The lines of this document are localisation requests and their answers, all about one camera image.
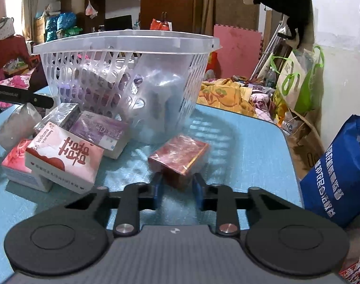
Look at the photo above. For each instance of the blue plastic bag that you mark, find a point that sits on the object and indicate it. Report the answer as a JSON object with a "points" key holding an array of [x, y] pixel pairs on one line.
{"points": [[60, 23]]}

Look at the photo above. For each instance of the yellow blanket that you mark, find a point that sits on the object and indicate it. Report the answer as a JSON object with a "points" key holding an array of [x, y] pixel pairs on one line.
{"points": [[224, 96]]}

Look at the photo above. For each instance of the plastic bottle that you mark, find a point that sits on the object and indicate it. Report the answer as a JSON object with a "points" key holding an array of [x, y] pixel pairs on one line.
{"points": [[270, 77]]}

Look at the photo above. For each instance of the red box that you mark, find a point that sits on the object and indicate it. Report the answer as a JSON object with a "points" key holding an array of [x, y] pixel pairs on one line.
{"points": [[180, 156]]}

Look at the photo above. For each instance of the black garment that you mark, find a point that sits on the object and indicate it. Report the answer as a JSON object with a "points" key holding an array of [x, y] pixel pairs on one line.
{"points": [[286, 3]]}

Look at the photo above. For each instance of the metal crutches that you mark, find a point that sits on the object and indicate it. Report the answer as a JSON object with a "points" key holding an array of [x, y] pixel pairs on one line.
{"points": [[268, 50]]}

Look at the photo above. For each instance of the blue tote bag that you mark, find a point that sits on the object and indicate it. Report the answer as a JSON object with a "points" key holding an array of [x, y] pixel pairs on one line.
{"points": [[336, 171]]}

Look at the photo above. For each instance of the white roll packet blue print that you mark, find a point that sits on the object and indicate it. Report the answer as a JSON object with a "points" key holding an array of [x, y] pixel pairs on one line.
{"points": [[163, 97]]}

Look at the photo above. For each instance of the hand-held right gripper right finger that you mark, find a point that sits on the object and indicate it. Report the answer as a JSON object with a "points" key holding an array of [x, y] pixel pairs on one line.
{"points": [[197, 192]]}

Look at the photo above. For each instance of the brown paper bag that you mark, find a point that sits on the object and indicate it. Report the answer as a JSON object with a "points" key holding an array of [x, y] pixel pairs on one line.
{"points": [[305, 145]]}

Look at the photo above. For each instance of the silver box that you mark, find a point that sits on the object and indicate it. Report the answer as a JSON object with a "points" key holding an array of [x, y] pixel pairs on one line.
{"points": [[57, 117]]}

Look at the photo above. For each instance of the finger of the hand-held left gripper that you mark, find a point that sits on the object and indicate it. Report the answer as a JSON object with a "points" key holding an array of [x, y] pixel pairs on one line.
{"points": [[17, 96]]}

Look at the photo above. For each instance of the clear plastic basket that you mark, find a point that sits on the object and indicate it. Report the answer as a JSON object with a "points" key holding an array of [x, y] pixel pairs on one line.
{"points": [[129, 59]]}

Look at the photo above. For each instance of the white and red tissue packet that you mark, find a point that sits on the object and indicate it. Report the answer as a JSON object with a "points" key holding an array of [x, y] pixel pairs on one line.
{"points": [[64, 159]]}

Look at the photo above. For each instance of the pink floral tissue packet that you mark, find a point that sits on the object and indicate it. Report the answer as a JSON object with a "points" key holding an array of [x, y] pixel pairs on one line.
{"points": [[17, 161]]}

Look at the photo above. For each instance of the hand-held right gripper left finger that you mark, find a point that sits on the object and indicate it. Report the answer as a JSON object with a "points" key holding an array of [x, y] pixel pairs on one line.
{"points": [[157, 188]]}

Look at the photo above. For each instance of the green printed bag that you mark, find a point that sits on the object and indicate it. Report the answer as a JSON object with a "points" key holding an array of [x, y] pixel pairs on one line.
{"points": [[72, 32]]}

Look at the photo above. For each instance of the brown wooden board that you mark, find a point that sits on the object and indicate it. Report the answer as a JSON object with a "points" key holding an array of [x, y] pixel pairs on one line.
{"points": [[233, 0]]}

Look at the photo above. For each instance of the white wrapped packet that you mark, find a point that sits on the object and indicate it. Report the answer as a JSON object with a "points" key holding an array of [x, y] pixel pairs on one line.
{"points": [[17, 125]]}

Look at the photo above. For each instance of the black monitor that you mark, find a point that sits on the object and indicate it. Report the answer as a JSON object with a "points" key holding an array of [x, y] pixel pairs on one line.
{"points": [[118, 23]]}

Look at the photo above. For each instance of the purple tissue packet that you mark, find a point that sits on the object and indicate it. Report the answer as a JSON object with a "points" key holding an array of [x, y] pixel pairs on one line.
{"points": [[100, 133]]}

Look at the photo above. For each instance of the green and white shopping bag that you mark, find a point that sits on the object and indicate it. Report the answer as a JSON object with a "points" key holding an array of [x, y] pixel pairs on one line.
{"points": [[298, 80]]}

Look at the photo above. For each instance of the pink foam mat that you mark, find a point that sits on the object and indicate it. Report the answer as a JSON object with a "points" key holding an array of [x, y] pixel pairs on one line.
{"points": [[237, 50]]}

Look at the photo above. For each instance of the white hanging plastic bag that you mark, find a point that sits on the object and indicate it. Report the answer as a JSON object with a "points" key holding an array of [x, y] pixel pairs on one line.
{"points": [[91, 9]]}

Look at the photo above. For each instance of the white patterned handbag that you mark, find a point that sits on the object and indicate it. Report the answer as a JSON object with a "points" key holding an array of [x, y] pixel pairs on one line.
{"points": [[4, 28]]}

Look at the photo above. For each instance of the orange and white plastic bag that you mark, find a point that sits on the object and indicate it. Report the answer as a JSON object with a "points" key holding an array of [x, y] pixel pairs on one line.
{"points": [[160, 25]]}

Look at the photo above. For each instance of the red floral blanket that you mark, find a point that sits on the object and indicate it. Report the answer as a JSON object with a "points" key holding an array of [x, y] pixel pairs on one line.
{"points": [[262, 105]]}

